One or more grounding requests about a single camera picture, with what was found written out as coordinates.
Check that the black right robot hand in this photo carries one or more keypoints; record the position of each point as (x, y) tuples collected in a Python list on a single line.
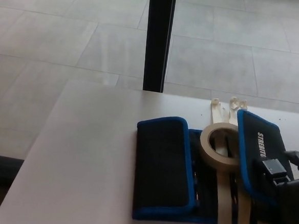
[(294, 204)]

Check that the black blue-trimmed folding toolkit case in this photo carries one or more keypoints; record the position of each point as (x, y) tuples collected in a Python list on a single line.
[(161, 164)]

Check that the beige masking tape roll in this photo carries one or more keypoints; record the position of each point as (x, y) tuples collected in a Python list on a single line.
[(204, 146)]

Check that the black vertical post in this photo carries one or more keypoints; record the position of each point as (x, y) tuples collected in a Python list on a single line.
[(157, 40)]

